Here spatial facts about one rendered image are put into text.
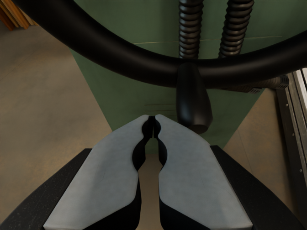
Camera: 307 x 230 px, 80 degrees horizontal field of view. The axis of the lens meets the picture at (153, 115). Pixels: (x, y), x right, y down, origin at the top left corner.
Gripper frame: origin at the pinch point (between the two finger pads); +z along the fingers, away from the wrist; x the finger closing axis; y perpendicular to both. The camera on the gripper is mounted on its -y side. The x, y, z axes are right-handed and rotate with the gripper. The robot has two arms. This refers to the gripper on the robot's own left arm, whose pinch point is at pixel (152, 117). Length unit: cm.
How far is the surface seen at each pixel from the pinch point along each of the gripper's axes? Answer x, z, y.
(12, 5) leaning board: -102, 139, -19
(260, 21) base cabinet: 17.9, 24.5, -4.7
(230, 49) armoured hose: 8.7, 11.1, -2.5
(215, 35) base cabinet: 11.0, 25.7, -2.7
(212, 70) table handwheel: 5.2, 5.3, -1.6
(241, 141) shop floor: 38, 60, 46
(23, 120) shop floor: -72, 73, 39
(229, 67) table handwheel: 6.6, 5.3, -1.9
